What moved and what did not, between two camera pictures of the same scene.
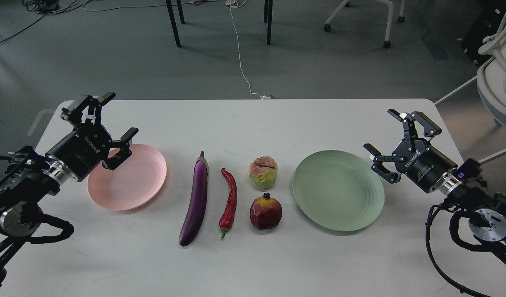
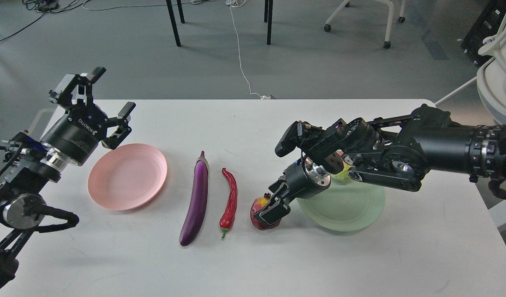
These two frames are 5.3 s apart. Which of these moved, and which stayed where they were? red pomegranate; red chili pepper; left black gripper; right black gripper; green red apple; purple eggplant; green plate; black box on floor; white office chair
Moved: left black gripper; right black gripper; green red apple
Stayed: black box on floor; red chili pepper; green plate; red pomegranate; white office chair; purple eggplant
